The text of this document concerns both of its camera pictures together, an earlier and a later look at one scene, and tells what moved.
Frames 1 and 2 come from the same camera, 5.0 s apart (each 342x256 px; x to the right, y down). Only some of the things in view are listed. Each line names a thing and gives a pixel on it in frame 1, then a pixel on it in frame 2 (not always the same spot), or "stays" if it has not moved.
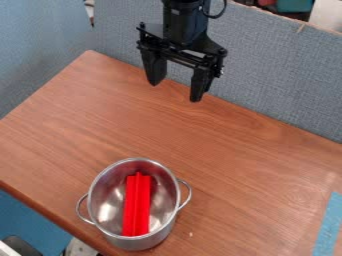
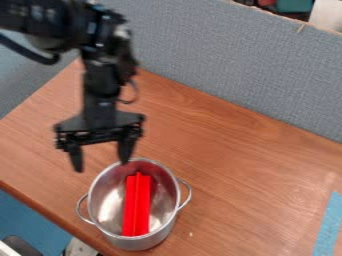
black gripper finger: x=155 y=66 to x=76 y=157
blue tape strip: x=325 y=245 stays
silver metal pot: x=100 y=205 stays
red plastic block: x=136 y=206 stays
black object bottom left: x=20 y=245 stays
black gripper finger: x=202 y=78 to x=127 y=141
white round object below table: x=78 y=248 stays
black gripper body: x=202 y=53 to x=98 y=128
